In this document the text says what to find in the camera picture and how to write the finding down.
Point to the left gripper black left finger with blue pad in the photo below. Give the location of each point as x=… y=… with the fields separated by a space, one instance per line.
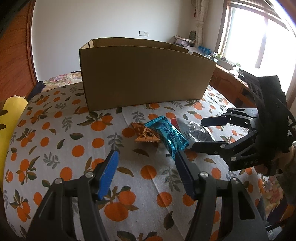
x=54 y=219

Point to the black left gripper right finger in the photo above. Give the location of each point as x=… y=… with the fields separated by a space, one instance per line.
x=239 y=217

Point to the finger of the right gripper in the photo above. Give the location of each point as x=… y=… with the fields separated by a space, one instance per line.
x=217 y=120
x=208 y=147

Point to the silver black foil packet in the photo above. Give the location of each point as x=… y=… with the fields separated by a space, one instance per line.
x=192 y=131

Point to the blue foil snack bar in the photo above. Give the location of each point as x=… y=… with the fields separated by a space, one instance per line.
x=171 y=137

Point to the brown triangular snack packet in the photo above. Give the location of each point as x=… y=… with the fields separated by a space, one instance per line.
x=145 y=134

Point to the person's hand holding gripper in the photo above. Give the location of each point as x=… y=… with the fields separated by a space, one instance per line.
x=278 y=163

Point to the wooden low cabinet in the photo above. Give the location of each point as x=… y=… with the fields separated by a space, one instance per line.
x=233 y=89

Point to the white orange-print tablecloth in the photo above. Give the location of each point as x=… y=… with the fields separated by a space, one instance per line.
x=57 y=136

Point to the stack of boxes on cabinet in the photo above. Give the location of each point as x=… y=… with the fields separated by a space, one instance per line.
x=183 y=41

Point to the beige patterned curtain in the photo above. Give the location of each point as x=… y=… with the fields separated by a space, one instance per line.
x=201 y=10

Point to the brown cardboard box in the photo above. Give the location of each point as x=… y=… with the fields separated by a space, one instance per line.
x=118 y=72

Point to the yellow plush toy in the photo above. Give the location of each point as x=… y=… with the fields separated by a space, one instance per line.
x=11 y=111

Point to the floral bed quilt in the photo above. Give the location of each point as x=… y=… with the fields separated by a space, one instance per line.
x=62 y=80

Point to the wooden wardrobe door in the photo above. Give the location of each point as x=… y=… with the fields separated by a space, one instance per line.
x=18 y=75

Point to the wooden window frame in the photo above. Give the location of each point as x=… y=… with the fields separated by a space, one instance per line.
x=258 y=40

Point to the white wall switch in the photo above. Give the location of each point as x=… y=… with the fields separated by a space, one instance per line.
x=143 y=33

